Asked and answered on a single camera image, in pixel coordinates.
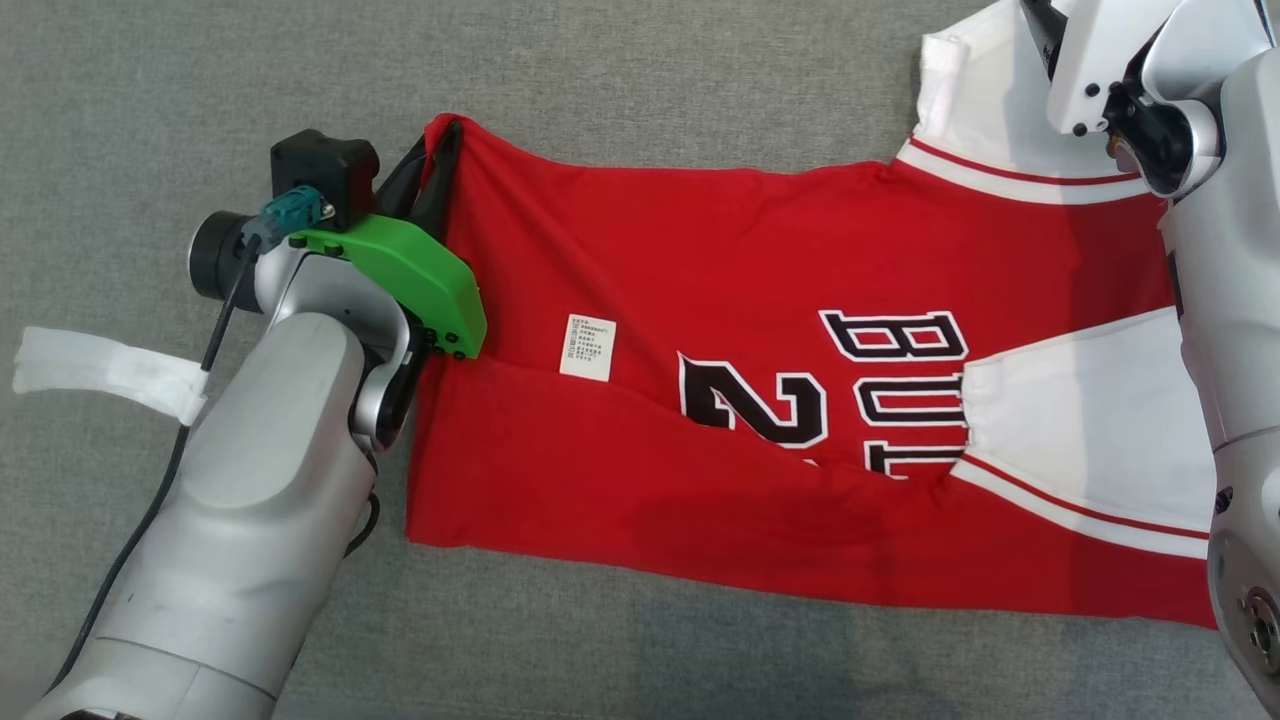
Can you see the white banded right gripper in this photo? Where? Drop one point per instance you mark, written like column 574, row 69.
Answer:
column 1095, row 50

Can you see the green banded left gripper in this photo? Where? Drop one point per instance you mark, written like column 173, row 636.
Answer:
column 420, row 280

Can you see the red Bulls jersey white sleeves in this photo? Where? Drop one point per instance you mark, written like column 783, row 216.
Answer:
column 650, row 480

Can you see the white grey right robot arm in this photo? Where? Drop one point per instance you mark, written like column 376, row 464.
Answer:
column 1235, row 300

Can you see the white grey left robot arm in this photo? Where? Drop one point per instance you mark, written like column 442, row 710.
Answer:
column 250, row 500

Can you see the white tape strip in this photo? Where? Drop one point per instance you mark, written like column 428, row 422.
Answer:
column 100, row 365

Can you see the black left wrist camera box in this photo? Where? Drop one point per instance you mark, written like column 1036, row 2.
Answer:
column 325, row 175

